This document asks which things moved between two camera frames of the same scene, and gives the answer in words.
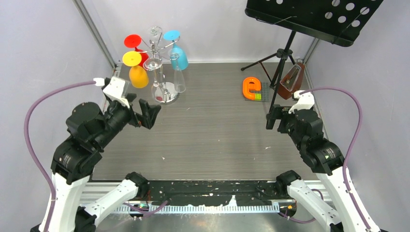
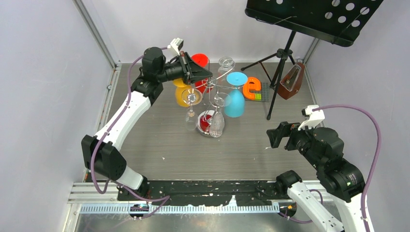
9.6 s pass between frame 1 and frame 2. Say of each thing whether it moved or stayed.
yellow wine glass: moved
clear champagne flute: moved
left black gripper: moved
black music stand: stayed
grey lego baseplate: stayed
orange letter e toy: stayed
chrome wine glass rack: moved
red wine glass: moved
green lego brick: stayed
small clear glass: moved
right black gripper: moved
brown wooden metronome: stayed
